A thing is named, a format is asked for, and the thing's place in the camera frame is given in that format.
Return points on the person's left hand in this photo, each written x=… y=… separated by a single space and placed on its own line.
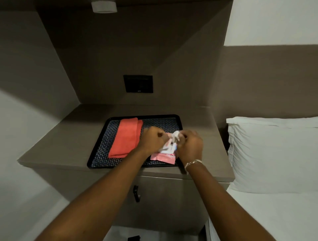
x=151 y=140

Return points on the person's right hand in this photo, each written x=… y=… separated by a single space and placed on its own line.
x=191 y=146

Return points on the person's left fingers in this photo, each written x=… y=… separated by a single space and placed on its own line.
x=162 y=137

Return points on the person's right fingers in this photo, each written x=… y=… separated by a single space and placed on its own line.
x=180 y=142

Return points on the white paper packet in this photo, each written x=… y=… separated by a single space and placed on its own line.
x=171 y=142

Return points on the person's left forearm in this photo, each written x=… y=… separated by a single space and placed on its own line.
x=99 y=196

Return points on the person's right forearm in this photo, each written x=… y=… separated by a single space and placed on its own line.
x=223 y=203

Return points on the pink flat packet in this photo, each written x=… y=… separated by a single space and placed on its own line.
x=164 y=157

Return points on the orange folded cloth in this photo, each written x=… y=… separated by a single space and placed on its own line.
x=125 y=137

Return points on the grey bedside cabinet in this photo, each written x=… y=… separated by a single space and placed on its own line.
x=124 y=159

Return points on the black patterned tray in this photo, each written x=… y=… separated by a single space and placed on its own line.
x=116 y=149

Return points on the white pillow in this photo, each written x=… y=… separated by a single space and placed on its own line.
x=273 y=156

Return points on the brown padded headboard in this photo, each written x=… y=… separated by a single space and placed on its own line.
x=268 y=82

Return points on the white bed sheet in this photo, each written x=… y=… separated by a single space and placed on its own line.
x=273 y=216

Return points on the white ceiling lamp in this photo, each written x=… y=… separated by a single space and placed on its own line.
x=104 y=6

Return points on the black wall switch panel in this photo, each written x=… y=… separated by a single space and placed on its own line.
x=138 y=84

